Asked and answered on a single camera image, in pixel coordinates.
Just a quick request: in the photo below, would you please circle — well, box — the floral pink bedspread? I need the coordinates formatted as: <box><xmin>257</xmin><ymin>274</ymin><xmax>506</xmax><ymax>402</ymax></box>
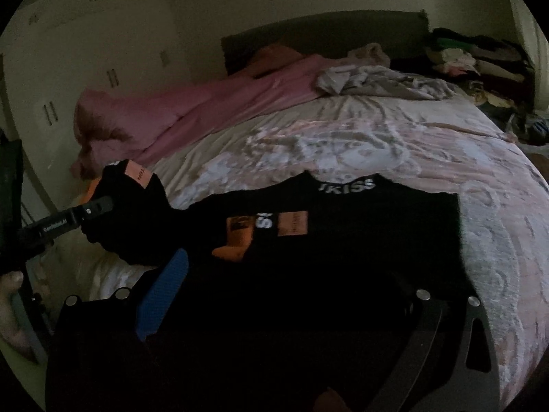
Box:
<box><xmin>169</xmin><ymin>116</ymin><xmax>549</xmax><ymax>396</ymax></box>

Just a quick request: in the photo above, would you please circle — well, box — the white wardrobe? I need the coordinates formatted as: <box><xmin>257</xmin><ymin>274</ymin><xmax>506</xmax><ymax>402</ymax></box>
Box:
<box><xmin>0</xmin><ymin>0</ymin><xmax>181</xmax><ymax>207</ymax></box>

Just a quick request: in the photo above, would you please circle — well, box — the pink pillow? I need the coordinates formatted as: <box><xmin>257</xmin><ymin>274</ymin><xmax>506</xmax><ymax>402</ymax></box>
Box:
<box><xmin>249</xmin><ymin>45</ymin><xmax>303</xmax><ymax>79</ymax></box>

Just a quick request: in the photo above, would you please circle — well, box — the floral quilted bedspread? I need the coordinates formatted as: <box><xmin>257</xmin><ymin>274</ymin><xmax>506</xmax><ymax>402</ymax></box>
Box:
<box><xmin>56</xmin><ymin>90</ymin><xmax>511</xmax><ymax>305</ymax></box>

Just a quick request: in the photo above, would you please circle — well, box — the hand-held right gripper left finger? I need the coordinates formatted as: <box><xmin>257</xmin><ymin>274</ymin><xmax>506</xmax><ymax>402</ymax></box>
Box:
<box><xmin>46</xmin><ymin>248</ymin><xmax>190</xmax><ymax>412</ymax></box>

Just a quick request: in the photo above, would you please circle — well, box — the pile of folded clothes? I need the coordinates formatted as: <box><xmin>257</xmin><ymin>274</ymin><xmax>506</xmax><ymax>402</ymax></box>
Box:
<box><xmin>422</xmin><ymin>28</ymin><xmax>537</xmax><ymax>108</ymax></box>

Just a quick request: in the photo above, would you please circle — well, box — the person's left hand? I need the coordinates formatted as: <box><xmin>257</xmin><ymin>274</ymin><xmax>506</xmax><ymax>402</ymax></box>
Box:
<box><xmin>0</xmin><ymin>271</ymin><xmax>33</xmax><ymax>359</ymax></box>

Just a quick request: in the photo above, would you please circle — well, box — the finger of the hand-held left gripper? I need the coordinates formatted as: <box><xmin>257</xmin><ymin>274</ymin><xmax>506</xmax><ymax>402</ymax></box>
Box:
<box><xmin>79</xmin><ymin>196</ymin><xmax>115</xmax><ymax>225</ymax></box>

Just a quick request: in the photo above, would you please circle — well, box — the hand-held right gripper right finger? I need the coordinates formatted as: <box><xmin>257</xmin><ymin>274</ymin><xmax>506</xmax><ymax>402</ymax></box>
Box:
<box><xmin>364</xmin><ymin>287</ymin><xmax>503</xmax><ymax>412</ymax></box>

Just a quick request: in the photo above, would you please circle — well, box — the dark bed headboard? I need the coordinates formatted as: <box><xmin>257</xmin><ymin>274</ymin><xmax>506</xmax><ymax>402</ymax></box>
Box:
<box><xmin>221</xmin><ymin>11</ymin><xmax>432</xmax><ymax>76</ymax></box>

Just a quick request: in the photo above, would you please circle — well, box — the black printed shirt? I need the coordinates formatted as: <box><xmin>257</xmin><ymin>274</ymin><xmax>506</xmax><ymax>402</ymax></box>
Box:
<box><xmin>81</xmin><ymin>160</ymin><xmax>475</xmax><ymax>412</ymax></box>

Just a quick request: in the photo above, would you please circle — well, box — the beige crumpled cloth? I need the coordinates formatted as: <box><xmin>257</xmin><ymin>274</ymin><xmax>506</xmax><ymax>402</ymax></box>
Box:
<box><xmin>347</xmin><ymin>43</ymin><xmax>393</xmax><ymax>69</ymax></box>

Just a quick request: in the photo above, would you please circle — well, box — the pink blanket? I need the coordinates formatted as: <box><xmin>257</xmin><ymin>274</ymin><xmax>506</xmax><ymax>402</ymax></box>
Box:
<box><xmin>71</xmin><ymin>54</ymin><xmax>361</xmax><ymax>181</ymax></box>

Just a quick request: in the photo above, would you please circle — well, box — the white curtain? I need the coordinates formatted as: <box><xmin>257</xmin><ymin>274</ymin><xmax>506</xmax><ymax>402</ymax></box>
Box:
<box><xmin>502</xmin><ymin>0</ymin><xmax>549</xmax><ymax>112</ymax></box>

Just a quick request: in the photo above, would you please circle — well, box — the grey crumpled cloth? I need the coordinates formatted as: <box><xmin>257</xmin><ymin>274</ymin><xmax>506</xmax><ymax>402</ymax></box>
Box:
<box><xmin>316</xmin><ymin>65</ymin><xmax>457</xmax><ymax>101</ymax></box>

